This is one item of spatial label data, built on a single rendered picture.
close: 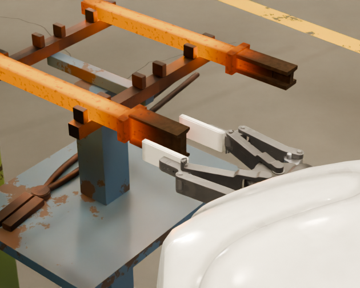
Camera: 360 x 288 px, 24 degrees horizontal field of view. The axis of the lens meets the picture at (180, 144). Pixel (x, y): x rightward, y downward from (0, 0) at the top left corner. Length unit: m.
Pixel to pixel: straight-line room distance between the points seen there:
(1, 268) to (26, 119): 1.38
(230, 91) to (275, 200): 2.93
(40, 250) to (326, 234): 1.04
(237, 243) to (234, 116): 2.78
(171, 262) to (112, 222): 1.04
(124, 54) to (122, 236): 2.24
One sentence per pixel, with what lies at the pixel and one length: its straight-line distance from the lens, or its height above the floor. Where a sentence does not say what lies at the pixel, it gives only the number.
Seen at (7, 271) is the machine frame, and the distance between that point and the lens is 1.81.
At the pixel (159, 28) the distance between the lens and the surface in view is 1.33.
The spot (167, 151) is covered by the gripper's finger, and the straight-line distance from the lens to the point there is 1.02.
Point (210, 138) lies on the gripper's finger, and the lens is 1.07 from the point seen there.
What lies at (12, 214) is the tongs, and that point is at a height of 0.77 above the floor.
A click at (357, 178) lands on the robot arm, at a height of 1.42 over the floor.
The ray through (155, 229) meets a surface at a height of 0.76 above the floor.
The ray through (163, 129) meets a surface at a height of 1.04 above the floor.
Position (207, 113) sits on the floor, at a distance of 3.09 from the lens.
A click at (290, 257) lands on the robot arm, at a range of 0.29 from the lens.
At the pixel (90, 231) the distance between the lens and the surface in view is 1.34.
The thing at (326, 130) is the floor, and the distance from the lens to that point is 3.04.
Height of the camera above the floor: 1.60
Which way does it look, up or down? 33 degrees down
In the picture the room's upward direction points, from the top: straight up
